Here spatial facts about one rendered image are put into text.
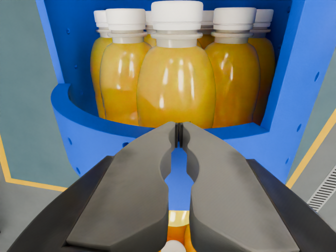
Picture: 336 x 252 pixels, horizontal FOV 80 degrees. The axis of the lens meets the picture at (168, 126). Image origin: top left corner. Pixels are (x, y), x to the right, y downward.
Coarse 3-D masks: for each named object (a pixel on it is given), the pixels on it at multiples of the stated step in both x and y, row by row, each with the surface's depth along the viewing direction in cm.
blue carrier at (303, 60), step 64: (64, 0) 23; (128, 0) 31; (192, 0) 32; (256, 0) 28; (320, 0) 10; (64, 64) 24; (320, 64) 13; (64, 128) 17; (128, 128) 14; (256, 128) 14
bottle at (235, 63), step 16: (224, 32) 19; (240, 32) 19; (208, 48) 20; (224, 48) 19; (240, 48) 19; (224, 64) 19; (240, 64) 19; (256, 64) 20; (224, 80) 19; (240, 80) 19; (256, 80) 20; (224, 96) 20; (240, 96) 20; (256, 96) 21; (224, 112) 20; (240, 112) 21
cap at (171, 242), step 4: (172, 240) 32; (176, 240) 32; (168, 244) 31; (172, 244) 31; (176, 244) 31; (180, 244) 31; (164, 248) 31; (168, 248) 31; (172, 248) 31; (176, 248) 31; (180, 248) 31; (184, 248) 31
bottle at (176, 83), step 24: (168, 48) 15; (192, 48) 15; (144, 72) 16; (168, 72) 15; (192, 72) 15; (144, 96) 16; (168, 96) 15; (192, 96) 15; (144, 120) 17; (168, 120) 16; (192, 120) 16; (168, 216) 21
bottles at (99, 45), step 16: (96, 16) 24; (208, 16) 28; (256, 16) 23; (272, 16) 24; (208, 32) 29; (256, 32) 24; (96, 48) 25; (256, 48) 24; (272, 48) 25; (96, 64) 26; (272, 64) 25; (96, 80) 27; (272, 80) 26; (96, 96) 29; (256, 112) 27
